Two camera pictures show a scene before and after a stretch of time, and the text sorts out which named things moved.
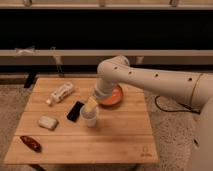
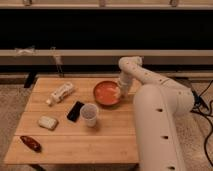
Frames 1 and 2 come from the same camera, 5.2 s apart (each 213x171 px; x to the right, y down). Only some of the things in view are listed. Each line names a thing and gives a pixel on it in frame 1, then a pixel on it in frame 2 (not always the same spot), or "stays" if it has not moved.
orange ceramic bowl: (115, 96) stays
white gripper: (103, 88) → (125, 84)
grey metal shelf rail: (97, 56) stays
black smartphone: (74, 112) stays
